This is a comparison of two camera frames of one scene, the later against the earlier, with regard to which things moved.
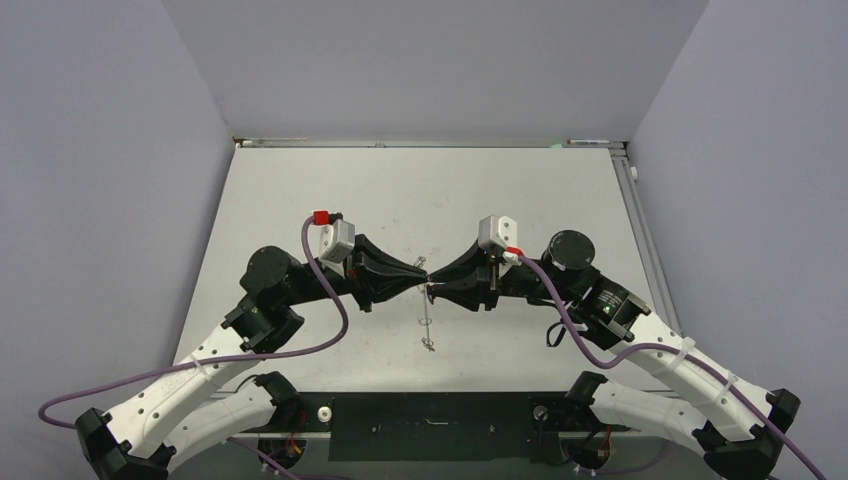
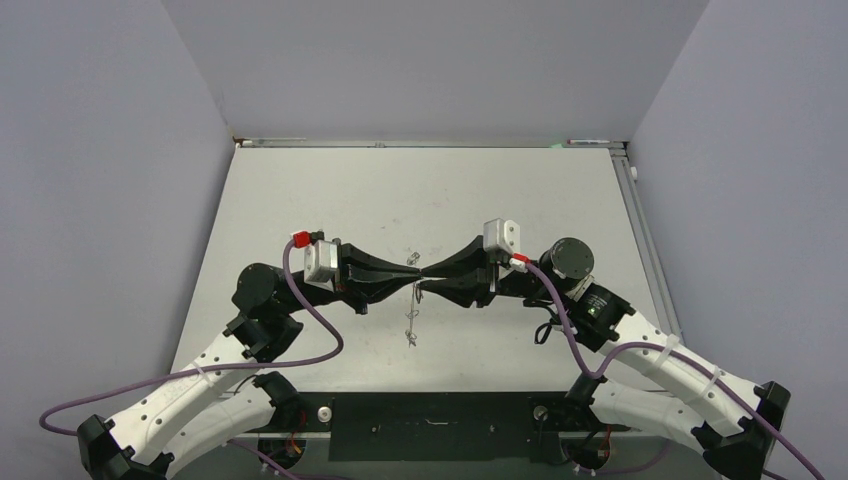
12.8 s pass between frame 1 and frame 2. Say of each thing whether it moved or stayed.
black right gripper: stayed
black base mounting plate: stayed
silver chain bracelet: moved
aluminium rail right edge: stayed
